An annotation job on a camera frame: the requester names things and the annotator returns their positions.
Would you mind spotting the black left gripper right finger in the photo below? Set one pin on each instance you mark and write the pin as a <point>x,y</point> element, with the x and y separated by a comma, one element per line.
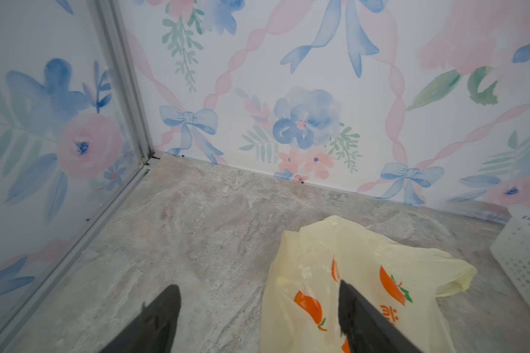
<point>365,329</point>

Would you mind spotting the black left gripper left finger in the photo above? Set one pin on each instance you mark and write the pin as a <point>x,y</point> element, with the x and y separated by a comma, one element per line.
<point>155,327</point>

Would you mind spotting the yellow plastic bag orange print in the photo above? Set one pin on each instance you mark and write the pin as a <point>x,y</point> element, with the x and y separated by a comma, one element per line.
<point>299,310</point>

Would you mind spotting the white perforated plastic basket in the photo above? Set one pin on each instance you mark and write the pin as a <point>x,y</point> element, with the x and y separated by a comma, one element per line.
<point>511,249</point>

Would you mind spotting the left aluminium corner post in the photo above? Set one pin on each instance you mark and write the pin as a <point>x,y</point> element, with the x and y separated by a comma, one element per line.
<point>109,26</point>

